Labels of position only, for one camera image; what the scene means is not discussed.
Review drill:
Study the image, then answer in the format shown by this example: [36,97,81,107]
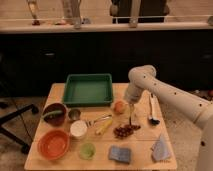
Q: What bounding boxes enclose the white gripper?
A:
[124,91,141,115]

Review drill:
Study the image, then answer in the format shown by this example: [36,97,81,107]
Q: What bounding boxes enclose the red yellow apple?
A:
[114,101,126,114]

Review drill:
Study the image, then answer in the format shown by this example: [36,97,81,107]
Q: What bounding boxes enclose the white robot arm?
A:
[124,65,213,171]

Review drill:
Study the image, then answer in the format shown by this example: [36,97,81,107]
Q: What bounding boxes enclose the dark brown bowl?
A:
[42,103,66,127]

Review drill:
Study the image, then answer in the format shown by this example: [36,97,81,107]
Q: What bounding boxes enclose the orange red bowl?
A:
[37,130,70,160]

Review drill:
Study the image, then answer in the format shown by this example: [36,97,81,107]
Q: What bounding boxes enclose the metal spoon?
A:
[86,115,112,127]

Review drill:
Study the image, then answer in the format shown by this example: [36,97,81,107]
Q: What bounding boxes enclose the bunch of dark grapes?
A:
[113,125,141,139]

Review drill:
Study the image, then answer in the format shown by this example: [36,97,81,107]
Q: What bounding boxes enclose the yellow banana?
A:
[95,119,113,135]

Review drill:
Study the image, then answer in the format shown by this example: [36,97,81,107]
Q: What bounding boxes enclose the blue sponge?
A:
[108,146,131,164]

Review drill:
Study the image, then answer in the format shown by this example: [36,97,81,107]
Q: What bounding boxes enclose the green plastic tray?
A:
[62,73,114,108]

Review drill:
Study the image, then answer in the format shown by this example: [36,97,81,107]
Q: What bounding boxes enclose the grey folded cloth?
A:
[151,134,171,162]

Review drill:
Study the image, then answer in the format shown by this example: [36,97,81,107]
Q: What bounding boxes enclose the white round container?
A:
[70,120,88,139]

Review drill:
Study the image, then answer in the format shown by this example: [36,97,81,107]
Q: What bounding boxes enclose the small metal cup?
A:
[68,109,81,121]

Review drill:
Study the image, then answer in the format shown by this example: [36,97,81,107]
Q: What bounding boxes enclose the small green cup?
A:
[79,143,96,160]

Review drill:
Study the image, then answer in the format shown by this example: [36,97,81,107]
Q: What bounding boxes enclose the green cucumber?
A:
[43,110,63,119]

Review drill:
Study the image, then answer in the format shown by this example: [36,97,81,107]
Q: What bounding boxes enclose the black office chair base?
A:
[0,104,39,154]

